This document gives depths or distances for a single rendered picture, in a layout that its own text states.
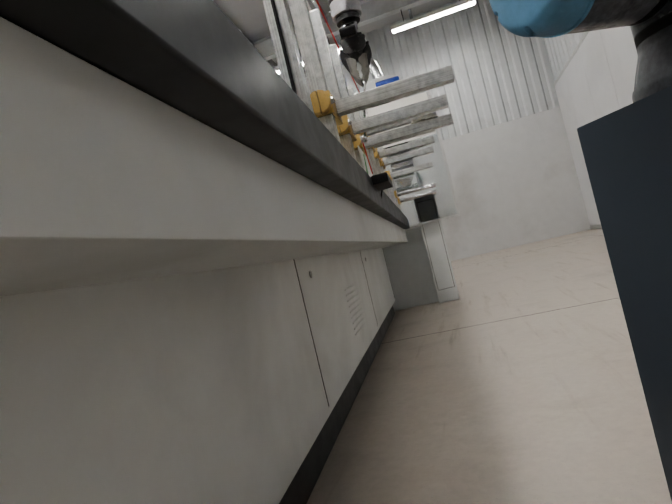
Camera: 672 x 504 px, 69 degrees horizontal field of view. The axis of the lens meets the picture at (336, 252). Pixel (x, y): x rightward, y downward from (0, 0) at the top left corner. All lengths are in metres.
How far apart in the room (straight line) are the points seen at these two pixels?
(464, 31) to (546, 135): 2.61
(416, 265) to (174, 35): 3.73
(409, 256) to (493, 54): 7.27
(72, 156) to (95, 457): 0.35
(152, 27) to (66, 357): 0.34
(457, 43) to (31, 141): 10.62
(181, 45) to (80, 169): 0.10
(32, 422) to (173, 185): 0.25
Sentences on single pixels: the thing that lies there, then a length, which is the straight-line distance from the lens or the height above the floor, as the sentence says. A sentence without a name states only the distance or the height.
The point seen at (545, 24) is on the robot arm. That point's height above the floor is 0.71.
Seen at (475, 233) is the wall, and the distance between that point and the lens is 10.12.
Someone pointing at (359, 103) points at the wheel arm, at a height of 0.82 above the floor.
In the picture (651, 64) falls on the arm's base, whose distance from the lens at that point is 0.84.
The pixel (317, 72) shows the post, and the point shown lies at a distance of 1.14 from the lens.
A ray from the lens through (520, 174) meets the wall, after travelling 10.24.
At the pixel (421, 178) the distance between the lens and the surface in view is 3.86.
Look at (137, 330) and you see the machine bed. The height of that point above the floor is 0.46.
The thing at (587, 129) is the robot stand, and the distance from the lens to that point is 0.86.
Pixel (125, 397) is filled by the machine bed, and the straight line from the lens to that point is 0.60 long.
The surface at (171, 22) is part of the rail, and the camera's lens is 0.33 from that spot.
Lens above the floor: 0.48
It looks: 1 degrees up
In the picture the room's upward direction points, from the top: 14 degrees counter-clockwise
